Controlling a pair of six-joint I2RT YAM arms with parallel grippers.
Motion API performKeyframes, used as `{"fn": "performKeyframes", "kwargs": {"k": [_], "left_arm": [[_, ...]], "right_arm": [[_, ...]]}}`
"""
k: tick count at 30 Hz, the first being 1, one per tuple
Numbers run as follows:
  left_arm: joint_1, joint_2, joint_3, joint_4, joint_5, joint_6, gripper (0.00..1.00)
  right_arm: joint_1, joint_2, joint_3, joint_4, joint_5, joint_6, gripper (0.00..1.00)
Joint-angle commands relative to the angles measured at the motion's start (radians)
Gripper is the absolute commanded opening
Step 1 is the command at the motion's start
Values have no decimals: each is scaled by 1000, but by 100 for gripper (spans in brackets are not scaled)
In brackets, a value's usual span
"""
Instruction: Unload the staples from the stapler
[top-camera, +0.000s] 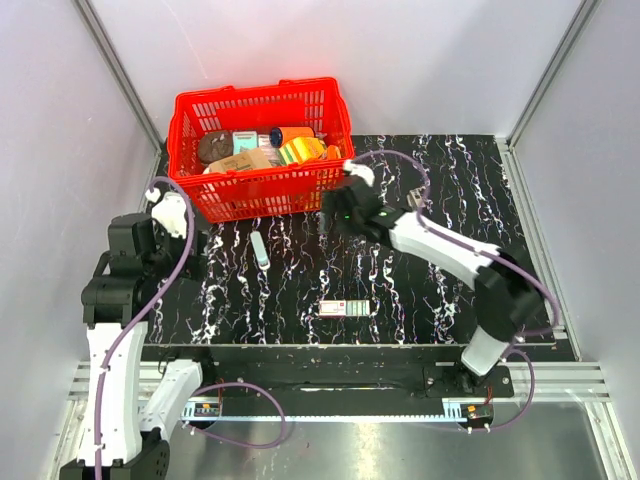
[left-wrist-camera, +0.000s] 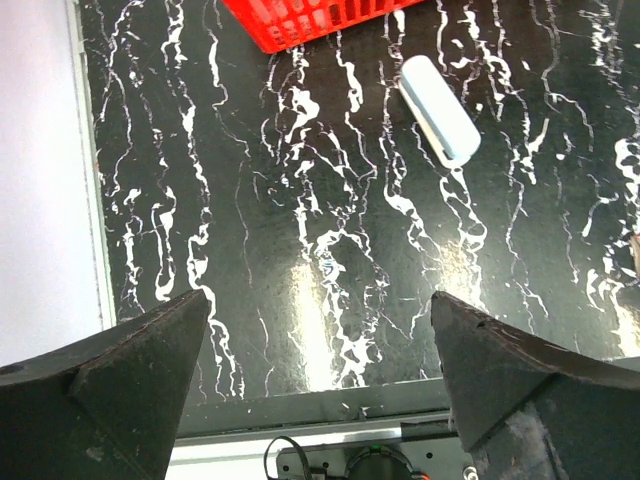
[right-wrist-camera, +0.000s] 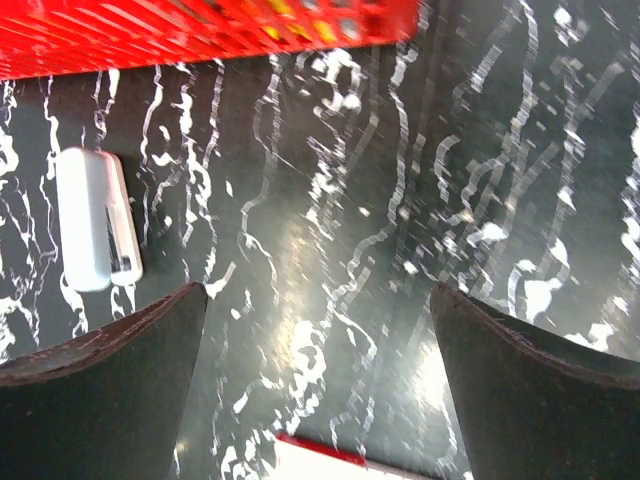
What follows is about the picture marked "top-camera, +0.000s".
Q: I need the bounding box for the grey metal stapler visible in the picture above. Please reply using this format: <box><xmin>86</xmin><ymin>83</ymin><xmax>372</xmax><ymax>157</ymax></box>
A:
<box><xmin>407</xmin><ymin>187</ymin><xmax>429</xmax><ymax>211</ymax></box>

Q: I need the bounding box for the teal white small box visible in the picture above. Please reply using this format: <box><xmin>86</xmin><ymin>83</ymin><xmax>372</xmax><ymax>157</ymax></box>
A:
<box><xmin>232</xmin><ymin>131</ymin><xmax>259</xmax><ymax>155</ymax></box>

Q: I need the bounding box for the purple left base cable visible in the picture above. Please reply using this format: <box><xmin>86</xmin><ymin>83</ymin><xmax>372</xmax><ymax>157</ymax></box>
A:
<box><xmin>189</xmin><ymin>382</ymin><xmax>287</xmax><ymax>447</ymax></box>

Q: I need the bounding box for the red plastic shopping basket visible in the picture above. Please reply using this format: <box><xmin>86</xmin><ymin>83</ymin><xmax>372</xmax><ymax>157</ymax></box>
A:
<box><xmin>167</xmin><ymin>77</ymin><xmax>355</xmax><ymax>223</ymax></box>

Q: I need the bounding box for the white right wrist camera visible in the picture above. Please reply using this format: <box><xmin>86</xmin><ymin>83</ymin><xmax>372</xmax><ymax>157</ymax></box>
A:
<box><xmin>343</xmin><ymin>159</ymin><xmax>375</xmax><ymax>187</ymax></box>

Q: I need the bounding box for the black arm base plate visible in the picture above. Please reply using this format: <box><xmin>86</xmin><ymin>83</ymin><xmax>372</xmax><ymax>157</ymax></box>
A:
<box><xmin>143</xmin><ymin>345</ymin><xmax>514</xmax><ymax>400</ymax></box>

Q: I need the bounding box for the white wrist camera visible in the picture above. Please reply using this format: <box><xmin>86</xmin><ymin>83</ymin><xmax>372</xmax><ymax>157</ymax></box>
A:
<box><xmin>343</xmin><ymin>159</ymin><xmax>375</xmax><ymax>187</ymax></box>
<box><xmin>145</xmin><ymin>187</ymin><xmax>188</xmax><ymax>239</ymax></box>

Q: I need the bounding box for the light blue stapler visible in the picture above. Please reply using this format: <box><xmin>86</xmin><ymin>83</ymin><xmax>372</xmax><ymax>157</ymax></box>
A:
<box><xmin>250</xmin><ymin>231</ymin><xmax>270</xmax><ymax>271</ymax></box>

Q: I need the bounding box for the orange bottle blue cap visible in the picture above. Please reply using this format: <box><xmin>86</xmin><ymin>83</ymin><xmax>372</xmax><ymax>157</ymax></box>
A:
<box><xmin>269</xmin><ymin>126</ymin><xmax>315</xmax><ymax>148</ymax></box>

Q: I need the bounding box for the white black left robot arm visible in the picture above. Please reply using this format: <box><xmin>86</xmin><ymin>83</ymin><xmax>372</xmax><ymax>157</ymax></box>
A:
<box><xmin>59</xmin><ymin>210</ymin><xmax>217</xmax><ymax>479</ymax></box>

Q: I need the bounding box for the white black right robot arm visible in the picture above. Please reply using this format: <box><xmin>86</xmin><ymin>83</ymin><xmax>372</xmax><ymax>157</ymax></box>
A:
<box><xmin>321</xmin><ymin>175</ymin><xmax>544</xmax><ymax>396</ymax></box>

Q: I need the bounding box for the brown cardboard box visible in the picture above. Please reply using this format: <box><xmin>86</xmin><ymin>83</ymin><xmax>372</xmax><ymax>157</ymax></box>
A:
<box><xmin>203</xmin><ymin>148</ymin><xmax>272</xmax><ymax>174</ymax></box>

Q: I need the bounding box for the orange snack packet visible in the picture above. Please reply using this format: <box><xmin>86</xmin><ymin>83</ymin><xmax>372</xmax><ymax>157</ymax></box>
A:
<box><xmin>324</xmin><ymin>145</ymin><xmax>341</xmax><ymax>160</ymax></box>

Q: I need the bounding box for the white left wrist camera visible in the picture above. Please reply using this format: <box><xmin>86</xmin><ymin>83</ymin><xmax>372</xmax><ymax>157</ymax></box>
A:
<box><xmin>145</xmin><ymin>187</ymin><xmax>188</xmax><ymax>239</ymax></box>

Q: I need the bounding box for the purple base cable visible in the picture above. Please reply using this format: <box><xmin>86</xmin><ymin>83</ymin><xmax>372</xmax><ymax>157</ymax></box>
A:
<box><xmin>189</xmin><ymin>382</ymin><xmax>287</xmax><ymax>447</ymax></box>
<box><xmin>469</xmin><ymin>348</ymin><xmax>536</xmax><ymax>432</ymax></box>

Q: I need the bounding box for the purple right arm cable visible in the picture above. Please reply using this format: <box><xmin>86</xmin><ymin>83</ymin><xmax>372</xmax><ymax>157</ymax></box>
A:
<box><xmin>349</xmin><ymin>149</ymin><xmax>562</xmax><ymax>337</ymax></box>

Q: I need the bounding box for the brown round cookie pack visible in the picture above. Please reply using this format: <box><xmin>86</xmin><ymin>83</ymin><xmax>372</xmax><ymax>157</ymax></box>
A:
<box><xmin>197</xmin><ymin>130</ymin><xmax>234</xmax><ymax>166</ymax></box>

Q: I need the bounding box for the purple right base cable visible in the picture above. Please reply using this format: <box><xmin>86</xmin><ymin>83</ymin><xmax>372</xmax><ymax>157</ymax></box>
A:
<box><xmin>469</xmin><ymin>348</ymin><xmax>536</xmax><ymax>432</ymax></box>

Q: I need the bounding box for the red white staple box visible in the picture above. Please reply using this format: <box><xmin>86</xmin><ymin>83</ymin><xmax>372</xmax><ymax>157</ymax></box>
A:
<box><xmin>318</xmin><ymin>300</ymin><xmax>371</xmax><ymax>317</ymax></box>

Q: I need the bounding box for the yellow green striped box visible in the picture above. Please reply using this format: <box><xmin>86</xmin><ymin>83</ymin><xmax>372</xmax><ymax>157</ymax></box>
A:
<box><xmin>279</xmin><ymin>137</ymin><xmax>327</xmax><ymax>165</ymax></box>

